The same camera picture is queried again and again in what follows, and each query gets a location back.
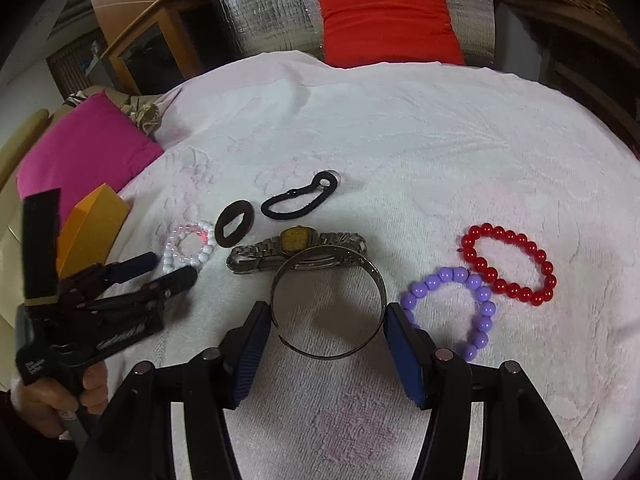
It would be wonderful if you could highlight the silver gold wristwatch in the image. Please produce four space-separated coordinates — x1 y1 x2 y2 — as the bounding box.
226 226 367 274

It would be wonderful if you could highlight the silver metal bangle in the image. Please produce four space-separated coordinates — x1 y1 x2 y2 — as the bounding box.
269 245 387 361

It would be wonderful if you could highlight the thick black hair tie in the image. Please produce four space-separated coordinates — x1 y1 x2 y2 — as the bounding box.
214 199 256 250

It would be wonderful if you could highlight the person's left hand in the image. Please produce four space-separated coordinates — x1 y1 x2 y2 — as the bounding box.
10 362 108 438

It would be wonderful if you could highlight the white pink floral blanket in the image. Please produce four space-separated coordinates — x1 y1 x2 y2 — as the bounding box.
108 52 639 479

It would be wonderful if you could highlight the red bead bracelet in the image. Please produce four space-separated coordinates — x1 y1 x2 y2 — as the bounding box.
459 222 559 308

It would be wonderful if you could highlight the white pearl bead bracelet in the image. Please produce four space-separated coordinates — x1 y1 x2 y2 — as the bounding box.
162 219 218 276

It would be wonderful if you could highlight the orange cardboard box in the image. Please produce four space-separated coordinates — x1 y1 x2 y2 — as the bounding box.
56 184 130 280

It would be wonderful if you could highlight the wooden cabinet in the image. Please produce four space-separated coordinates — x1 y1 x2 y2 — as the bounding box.
91 0 236 94

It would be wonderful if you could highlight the small red pillow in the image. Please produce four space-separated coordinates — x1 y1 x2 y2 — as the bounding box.
318 0 465 68

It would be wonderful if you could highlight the thin black hair elastic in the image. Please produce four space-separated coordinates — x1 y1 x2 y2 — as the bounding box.
260 170 341 221

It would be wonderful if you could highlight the purple bead bracelet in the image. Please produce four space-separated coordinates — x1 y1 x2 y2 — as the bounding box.
399 265 498 363

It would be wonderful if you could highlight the patterned beige cloth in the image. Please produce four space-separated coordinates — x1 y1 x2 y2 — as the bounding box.
117 96 162 136

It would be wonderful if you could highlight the magenta pillow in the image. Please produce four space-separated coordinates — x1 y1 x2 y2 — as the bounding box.
16 91 163 221

